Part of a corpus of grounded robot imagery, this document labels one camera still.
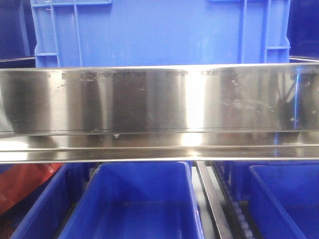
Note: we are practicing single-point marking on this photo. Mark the red object in bin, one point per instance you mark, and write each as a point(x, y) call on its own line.
point(21, 180)

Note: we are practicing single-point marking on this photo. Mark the blue middle shelf bin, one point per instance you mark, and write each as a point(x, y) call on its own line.
point(137, 200)

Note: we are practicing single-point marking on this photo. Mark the stainless steel shelf beam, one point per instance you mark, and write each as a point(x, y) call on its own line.
point(160, 113)

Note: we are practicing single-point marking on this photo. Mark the blue shelf bin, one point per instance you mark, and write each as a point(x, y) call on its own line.
point(284, 201)
point(137, 200)
point(47, 213)

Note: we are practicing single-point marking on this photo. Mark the blue left shelf bin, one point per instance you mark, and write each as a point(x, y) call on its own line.
point(47, 213)

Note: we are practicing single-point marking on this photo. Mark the steel roller track rail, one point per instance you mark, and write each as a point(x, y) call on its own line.
point(221, 216)

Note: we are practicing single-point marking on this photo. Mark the blue right shelf bin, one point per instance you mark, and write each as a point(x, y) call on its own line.
point(284, 201)

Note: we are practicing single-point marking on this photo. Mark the light blue upper crate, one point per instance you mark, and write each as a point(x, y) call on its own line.
point(92, 33)

